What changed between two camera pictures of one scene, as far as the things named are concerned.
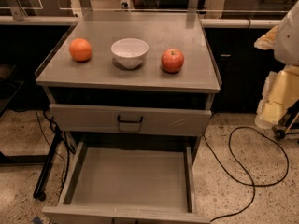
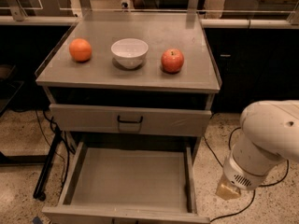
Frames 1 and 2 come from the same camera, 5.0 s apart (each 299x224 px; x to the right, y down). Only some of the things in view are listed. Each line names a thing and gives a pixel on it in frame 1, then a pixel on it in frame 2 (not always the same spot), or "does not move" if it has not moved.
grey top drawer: x=118 y=119 does not move
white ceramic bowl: x=130 y=52 does not move
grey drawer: x=130 y=181 does not move
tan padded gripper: x=288 y=39 to x=240 y=175
